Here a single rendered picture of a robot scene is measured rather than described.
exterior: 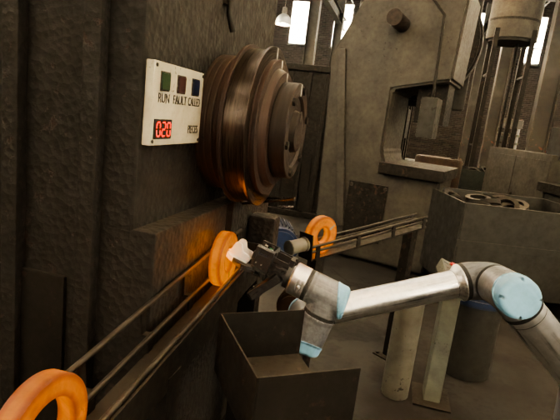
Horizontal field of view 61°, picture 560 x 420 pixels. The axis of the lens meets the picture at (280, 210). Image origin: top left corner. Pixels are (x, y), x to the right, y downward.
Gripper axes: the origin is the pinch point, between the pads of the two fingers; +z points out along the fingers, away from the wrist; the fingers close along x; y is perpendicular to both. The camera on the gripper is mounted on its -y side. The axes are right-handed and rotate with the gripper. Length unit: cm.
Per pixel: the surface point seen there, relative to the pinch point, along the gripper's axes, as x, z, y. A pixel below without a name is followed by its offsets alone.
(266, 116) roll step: -1.2, 3.3, 39.5
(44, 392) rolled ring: 74, -2, 1
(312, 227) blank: -58, -15, 2
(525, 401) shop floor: -101, -135, -43
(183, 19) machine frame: 13, 27, 54
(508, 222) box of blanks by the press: -217, -121, 19
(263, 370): 29.6, -25.2, -8.8
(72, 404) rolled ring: 67, -3, -5
